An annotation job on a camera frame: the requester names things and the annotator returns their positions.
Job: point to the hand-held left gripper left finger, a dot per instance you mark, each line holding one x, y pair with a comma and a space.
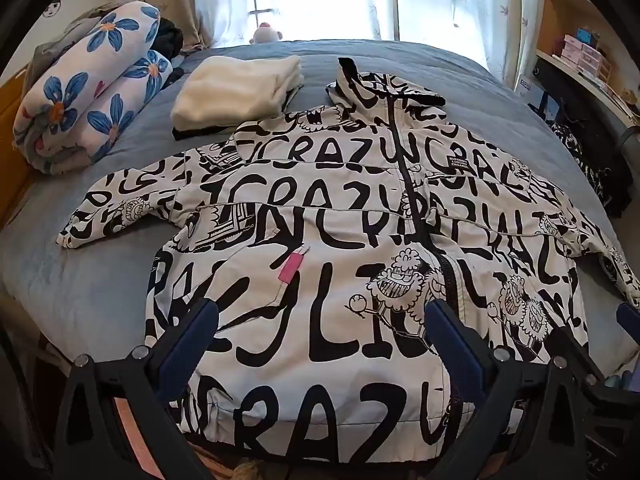
192, 332

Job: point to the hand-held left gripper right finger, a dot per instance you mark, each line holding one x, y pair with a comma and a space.
452, 335

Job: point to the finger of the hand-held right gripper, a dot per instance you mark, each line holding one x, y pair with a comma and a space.
628, 321
576, 352

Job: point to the black and white printed jacket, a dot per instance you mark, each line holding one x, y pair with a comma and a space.
325, 210

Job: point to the dark clothes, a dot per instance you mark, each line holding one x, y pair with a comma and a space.
171, 37

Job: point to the black bag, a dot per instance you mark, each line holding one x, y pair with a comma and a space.
607, 175

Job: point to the black and white patterned cloth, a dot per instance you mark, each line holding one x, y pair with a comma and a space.
567, 145

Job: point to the white folded garment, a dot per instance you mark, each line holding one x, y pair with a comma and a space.
235, 90

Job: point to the grey-blue bed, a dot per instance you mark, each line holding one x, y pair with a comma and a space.
450, 85

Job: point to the white printed box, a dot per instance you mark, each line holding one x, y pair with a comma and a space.
531, 87

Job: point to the blue floral folded blanket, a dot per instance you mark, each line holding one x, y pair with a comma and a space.
100, 95

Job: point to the stack of pink boxes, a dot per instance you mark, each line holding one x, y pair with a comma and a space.
585, 57

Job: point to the blue box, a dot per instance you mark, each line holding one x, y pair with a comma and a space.
589, 36

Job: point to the white plush toy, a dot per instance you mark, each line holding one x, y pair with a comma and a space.
266, 34

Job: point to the wooden shelf unit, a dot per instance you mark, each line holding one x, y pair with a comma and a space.
555, 15

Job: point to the grey cloth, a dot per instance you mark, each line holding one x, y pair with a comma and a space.
55, 45

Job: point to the round wall sticker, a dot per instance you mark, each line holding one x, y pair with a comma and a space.
51, 8

